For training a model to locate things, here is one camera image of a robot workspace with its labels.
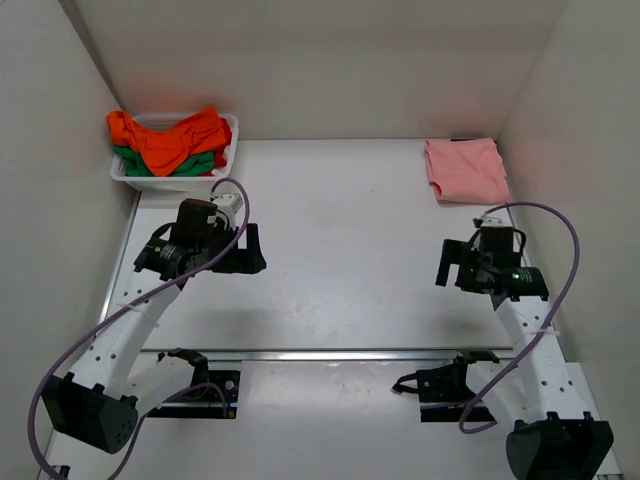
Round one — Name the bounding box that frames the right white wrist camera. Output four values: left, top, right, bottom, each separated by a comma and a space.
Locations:
473, 214, 503, 229

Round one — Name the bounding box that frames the orange t-shirt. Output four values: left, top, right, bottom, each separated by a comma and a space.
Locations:
107, 107, 225, 162

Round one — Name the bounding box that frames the white plastic basket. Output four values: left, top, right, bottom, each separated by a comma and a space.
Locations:
110, 112, 240, 192

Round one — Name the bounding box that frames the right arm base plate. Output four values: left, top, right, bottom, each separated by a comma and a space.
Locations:
391, 351, 499, 423

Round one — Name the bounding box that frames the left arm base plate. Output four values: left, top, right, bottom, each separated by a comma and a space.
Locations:
148, 348, 241, 420

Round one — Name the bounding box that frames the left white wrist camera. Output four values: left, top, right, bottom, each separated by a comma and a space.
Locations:
210, 193, 244, 229

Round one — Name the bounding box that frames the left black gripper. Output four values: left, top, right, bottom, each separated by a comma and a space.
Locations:
202, 217, 268, 268

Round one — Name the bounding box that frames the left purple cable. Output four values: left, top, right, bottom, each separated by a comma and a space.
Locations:
27, 177, 251, 479

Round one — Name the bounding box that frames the purple cable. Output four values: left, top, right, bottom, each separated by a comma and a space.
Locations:
458, 201, 584, 434
27, 177, 251, 479

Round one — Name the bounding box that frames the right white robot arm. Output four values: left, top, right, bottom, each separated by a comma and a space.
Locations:
436, 226, 614, 479

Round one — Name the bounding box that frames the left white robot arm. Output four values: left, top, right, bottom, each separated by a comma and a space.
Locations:
36, 194, 266, 454

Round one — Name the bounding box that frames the pink folded t-shirt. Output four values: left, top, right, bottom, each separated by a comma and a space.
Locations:
424, 138, 510, 205

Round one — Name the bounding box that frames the green t-shirt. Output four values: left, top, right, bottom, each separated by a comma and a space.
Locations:
114, 146, 227, 177

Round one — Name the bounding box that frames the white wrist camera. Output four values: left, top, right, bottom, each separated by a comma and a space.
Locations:
210, 193, 244, 229
473, 214, 503, 229

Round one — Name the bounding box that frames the red t-shirt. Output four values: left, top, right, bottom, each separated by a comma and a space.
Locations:
214, 119, 233, 169

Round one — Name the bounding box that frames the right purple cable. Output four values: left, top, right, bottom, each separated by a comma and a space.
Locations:
458, 201, 584, 434

